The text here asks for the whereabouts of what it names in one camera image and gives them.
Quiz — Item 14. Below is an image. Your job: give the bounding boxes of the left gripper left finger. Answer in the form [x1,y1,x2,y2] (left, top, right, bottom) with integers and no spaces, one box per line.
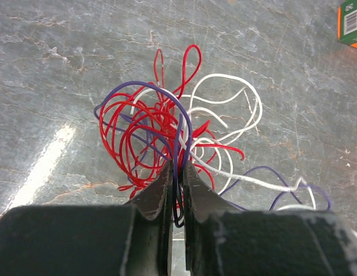
[0,162,173,275]

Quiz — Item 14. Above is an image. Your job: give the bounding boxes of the red cable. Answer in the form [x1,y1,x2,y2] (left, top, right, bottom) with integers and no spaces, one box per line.
[99,44,245,199]

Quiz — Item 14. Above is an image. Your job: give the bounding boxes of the orange green snack box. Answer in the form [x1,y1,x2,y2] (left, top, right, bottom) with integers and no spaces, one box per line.
[337,0,357,49]

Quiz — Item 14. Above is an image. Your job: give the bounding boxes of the white cable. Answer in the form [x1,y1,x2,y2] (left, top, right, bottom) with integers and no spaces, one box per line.
[130,73,357,242]

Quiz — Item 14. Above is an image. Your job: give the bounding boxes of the purple cable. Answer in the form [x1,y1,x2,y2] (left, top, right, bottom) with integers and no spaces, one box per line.
[94,81,332,228]

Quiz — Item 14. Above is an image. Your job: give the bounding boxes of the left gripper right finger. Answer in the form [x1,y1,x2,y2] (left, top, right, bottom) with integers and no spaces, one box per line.
[182,163,357,275]

